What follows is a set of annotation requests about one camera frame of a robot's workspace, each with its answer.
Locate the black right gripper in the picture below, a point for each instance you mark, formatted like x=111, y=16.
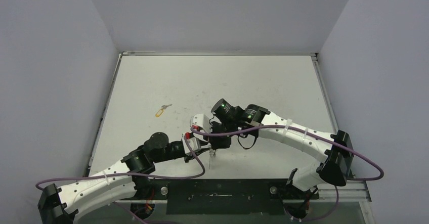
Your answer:
x=220, y=142

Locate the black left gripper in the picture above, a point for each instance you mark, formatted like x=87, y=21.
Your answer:
x=187, y=156

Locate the silver carabiner keyring with rings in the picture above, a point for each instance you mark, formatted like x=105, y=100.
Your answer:
x=212, y=156

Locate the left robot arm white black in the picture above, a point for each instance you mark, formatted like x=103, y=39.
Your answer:
x=127, y=178

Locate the yellow key tag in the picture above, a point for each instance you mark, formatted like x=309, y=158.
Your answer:
x=159, y=112

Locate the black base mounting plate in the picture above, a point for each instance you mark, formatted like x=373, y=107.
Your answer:
x=224, y=207

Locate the silver key with ring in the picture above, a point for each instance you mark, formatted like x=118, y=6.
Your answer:
x=164, y=107

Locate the aluminium front rail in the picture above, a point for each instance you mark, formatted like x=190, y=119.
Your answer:
x=348, y=192

